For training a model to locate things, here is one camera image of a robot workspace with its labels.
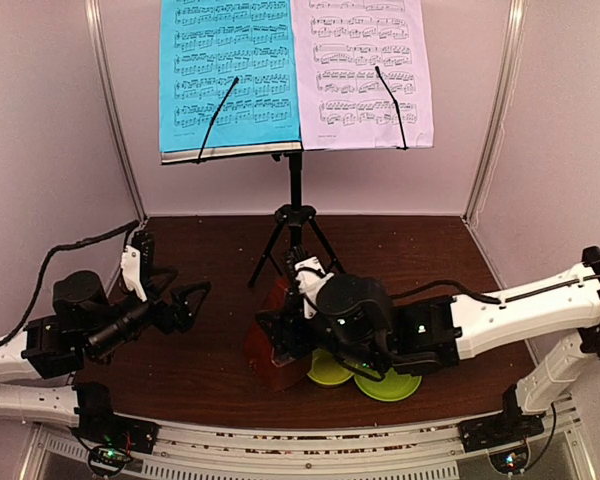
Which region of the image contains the brown wooden metronome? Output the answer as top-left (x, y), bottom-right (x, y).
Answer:
top-left (243, 277), bottom-right (312, 392)

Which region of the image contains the black perforated music stand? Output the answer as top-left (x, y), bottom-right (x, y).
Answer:
top-left (159, 0), bottom-right (411, 289)

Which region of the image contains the lavender paper sheet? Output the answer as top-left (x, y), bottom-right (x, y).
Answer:
top-left (291, 0), bottom-right (434, 150)

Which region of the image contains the blue sheet music paper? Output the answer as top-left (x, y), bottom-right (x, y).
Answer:
top-left (159, 0), bottom-right (300, 154)

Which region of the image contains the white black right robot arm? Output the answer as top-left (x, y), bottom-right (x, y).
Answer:
top-left (256, 247), bottom-right (600, 449)

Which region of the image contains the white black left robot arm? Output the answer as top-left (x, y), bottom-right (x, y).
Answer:
top-left (0, 221), bottom-right (211, 444)

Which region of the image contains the lime green bowl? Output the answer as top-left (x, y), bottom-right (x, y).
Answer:
top-left (307, 349), bottom-right (353, 388)

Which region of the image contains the lime green plate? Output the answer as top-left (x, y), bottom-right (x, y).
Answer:
top-left (354, 370), bottom-right (422, 403)

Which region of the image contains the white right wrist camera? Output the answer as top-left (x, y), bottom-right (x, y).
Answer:
top-left (285, 247), bottom-right (335, 320)

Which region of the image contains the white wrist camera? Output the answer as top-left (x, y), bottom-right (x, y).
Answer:
top-left (120, 230), bottom-right (155, 302)
top-left (285, 247), bottom-right (335, 320)

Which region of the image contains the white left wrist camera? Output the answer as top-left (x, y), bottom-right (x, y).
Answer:
top-left (120, 230), bottom-right (155, 302)

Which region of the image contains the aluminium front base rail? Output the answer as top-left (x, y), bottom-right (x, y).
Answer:
top-left (20, 398), bottom-right (596, 479)

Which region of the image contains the aluminium left corner post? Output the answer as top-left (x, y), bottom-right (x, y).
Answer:
top-left (84, 0), bottom-right (147, 222)

